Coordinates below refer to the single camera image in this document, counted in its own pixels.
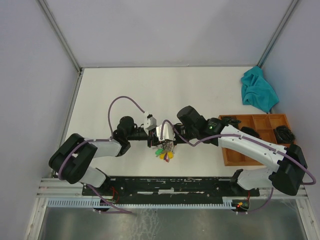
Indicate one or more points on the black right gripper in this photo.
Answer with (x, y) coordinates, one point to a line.
(177, 140)

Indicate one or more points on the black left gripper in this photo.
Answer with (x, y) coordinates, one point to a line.
(152, 139)

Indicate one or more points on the metal keyring with coloured keys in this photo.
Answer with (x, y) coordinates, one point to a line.
(165, 151)

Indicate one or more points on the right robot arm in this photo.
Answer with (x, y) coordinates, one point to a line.
(284, 167)

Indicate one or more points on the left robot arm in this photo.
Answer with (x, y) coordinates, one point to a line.
(72, 160)

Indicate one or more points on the teal cloth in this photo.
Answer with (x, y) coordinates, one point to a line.
(256, 91)

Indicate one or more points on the wooden compartment tray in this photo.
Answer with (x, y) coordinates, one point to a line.
(273, 128)

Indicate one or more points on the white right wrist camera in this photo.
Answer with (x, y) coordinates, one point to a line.
(165, 132)

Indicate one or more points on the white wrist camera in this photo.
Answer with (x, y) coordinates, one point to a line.
(149, 122)
(165, 132)

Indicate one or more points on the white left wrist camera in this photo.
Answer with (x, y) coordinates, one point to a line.
(149, 122)

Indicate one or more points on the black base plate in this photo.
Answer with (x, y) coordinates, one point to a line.
(171, 190)

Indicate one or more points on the grey cable duct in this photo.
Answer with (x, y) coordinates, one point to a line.
(97, 203)

